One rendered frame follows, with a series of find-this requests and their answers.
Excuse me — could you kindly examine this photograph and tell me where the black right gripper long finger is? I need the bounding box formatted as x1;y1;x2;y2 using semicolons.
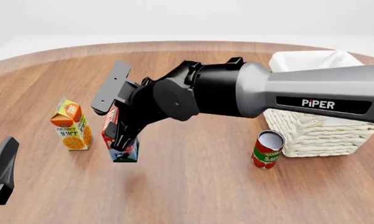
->
110;120;141;151

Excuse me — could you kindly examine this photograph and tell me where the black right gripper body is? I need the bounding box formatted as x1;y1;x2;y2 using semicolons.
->
113;99;158;136

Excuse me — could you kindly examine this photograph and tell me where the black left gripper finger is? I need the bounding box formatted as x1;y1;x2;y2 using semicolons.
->
0;136;21;187

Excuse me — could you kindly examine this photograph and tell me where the black right gripper hidden finger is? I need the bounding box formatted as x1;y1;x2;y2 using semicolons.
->
103;121;118;139

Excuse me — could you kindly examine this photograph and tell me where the red and blue milk carton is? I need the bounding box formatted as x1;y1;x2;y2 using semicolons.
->
101;106;141;164

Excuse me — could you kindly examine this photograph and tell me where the white cloth basket liner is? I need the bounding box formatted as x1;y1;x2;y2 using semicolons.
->
268;50;367;75

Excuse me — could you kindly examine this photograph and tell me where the white woven basket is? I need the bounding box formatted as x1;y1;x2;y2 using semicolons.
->
263;50;374;159

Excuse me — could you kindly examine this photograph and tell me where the orange juice carton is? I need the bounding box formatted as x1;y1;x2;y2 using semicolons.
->
50;95;93;151

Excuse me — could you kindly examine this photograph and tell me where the red tomato sauce can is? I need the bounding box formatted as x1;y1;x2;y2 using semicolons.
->
251;129;286;170

